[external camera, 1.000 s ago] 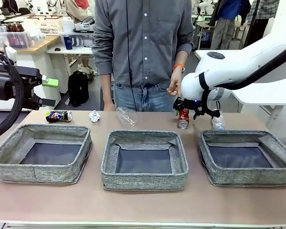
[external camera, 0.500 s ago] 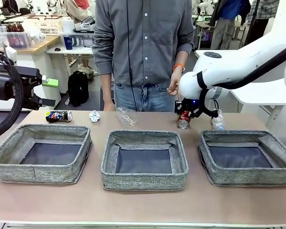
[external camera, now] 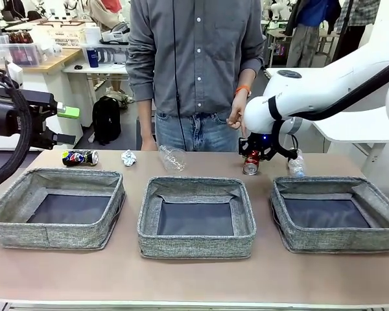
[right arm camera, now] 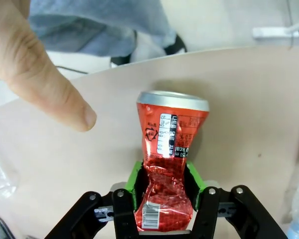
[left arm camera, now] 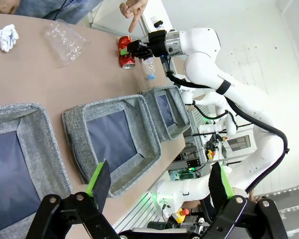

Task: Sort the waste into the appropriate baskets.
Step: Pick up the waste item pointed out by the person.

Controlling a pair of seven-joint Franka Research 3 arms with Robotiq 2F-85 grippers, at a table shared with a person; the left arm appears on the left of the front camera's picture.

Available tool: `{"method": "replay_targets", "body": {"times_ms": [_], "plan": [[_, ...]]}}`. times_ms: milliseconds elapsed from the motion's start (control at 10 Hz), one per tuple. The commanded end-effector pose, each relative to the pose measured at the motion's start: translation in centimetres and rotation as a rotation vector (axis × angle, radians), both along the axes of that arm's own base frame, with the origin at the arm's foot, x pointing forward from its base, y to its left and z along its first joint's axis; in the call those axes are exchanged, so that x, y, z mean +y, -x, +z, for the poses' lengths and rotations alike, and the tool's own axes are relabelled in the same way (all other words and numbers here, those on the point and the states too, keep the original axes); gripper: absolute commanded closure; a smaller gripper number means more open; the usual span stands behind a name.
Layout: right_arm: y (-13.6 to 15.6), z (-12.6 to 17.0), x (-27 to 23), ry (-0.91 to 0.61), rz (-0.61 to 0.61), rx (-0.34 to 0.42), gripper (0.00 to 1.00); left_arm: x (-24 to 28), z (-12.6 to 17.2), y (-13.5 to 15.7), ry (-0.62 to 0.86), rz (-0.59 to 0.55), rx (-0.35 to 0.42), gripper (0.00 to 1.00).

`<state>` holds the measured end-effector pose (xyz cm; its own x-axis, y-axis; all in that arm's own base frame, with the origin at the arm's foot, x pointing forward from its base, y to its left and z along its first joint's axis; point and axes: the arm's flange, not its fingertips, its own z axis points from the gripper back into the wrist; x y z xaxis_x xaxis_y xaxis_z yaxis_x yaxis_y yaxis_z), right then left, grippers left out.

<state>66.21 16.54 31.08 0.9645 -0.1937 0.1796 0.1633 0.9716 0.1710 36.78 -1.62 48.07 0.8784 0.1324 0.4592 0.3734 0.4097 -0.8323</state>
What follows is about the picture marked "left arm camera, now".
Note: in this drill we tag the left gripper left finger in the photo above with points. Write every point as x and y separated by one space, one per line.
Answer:
99 184

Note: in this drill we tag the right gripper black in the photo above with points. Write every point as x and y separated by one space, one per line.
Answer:
158 44

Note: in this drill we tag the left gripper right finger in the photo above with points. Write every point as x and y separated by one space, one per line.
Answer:
218 184

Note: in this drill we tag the clear plastic bottle blue cap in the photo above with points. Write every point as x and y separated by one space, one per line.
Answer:
148 68

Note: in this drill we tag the crushed red can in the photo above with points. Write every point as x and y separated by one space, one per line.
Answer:
124 41

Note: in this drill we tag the clear plastic cup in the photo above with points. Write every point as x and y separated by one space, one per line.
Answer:
64 42

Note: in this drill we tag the white paper ball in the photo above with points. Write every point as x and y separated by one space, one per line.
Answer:
7 37

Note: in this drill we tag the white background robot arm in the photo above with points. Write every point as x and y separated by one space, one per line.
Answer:
214 99

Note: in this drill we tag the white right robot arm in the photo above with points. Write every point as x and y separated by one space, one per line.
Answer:
204 39

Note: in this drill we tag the person's left hand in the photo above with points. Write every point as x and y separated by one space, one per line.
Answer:
135 8

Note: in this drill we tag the person's right hand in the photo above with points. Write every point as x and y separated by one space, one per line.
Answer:
5 6

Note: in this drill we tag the yellow emergency stop button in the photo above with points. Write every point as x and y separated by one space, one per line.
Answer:
209 153
180 214

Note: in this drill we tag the grey fabric basket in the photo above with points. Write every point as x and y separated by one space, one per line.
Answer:
35 139
179 112
109 137

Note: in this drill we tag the person in grey shirt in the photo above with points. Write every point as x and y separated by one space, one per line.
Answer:
52 7

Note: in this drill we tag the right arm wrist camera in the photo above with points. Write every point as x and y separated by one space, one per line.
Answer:
158 25

